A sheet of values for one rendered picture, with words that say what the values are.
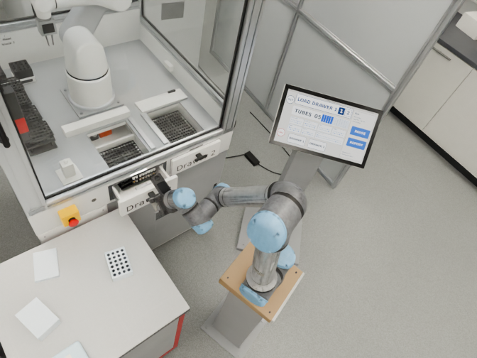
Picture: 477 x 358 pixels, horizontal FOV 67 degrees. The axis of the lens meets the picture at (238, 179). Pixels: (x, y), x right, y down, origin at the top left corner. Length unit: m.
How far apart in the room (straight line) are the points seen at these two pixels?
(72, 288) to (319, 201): 2.02
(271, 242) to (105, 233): 0.91
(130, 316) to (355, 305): 1.63
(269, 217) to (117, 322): 0.81
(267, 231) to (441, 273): 2.35
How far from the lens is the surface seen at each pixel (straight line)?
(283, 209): 1.03
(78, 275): 1.65
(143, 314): 1.57
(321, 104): 1.90
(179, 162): 1.77
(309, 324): 2.53
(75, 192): 1.59
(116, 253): 1.63
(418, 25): 2.42
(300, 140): 1.89
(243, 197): 1.26
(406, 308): 2.90
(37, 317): 1.57
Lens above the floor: 2.26
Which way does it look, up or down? 51 degrees down
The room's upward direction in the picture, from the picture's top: 18 degrees clockwise
